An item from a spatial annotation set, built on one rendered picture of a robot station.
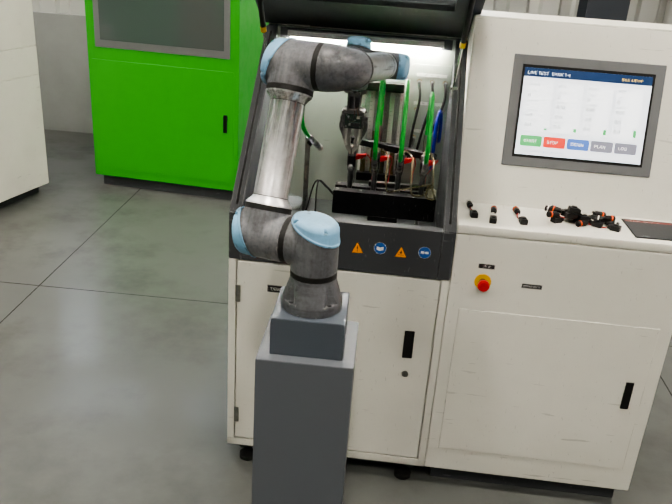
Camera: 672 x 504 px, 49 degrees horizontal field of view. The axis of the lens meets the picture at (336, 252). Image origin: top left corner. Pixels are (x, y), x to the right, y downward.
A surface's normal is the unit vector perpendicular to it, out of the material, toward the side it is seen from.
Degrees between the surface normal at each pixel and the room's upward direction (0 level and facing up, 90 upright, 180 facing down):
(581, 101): 76
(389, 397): 90
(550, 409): 90
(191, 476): 0
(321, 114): 90
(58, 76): 90
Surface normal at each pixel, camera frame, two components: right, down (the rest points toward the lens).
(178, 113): -0.18, 0.38
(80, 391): 0.07, -0.92
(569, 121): -0.08, 0.16
